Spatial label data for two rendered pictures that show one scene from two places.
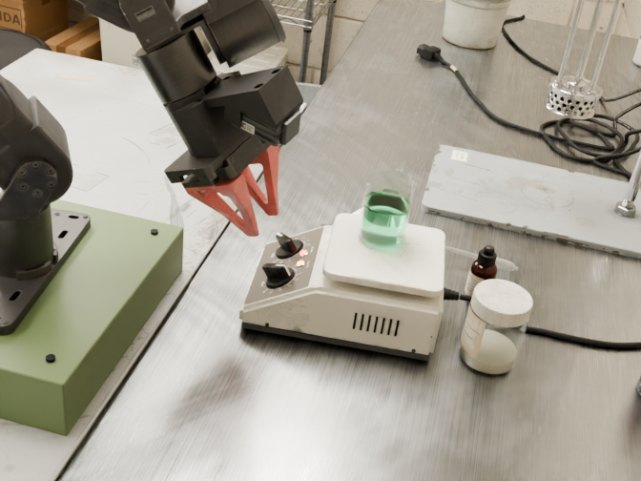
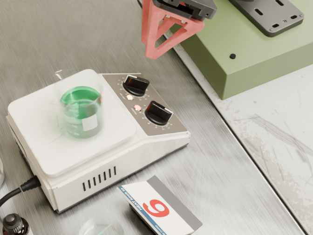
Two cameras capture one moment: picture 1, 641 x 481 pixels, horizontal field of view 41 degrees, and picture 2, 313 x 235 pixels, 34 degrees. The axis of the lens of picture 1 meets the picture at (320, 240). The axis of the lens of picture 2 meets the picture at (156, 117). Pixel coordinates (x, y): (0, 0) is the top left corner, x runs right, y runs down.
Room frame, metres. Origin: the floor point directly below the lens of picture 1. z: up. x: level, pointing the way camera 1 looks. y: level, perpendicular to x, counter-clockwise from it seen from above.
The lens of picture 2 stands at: (1.08, -0.21, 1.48)
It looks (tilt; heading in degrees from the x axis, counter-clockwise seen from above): 53 degrees down; 142
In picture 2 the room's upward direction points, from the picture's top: 2 degrees clockwise
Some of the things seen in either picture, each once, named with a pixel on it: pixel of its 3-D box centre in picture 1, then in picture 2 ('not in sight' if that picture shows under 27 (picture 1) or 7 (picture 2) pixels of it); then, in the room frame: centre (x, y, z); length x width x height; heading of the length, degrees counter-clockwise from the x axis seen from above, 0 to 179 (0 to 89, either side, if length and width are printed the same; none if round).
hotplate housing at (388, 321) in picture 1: (356, 282); (93, 131); (0.74, -0.04, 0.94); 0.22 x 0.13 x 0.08; 86
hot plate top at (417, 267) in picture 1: (386, 253); (71, 119); (0.73, -0.07, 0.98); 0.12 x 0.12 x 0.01; 86
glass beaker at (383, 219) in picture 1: (386, 210); (79, 105); (0.75, -0.06, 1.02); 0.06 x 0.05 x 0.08; 19
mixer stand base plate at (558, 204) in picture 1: (535, 197); not in sight; (1.05, -0.29, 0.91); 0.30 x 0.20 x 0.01; 80
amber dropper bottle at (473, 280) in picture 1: (483, 271); (16, 230); (0.80, -0.19, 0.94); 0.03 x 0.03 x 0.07
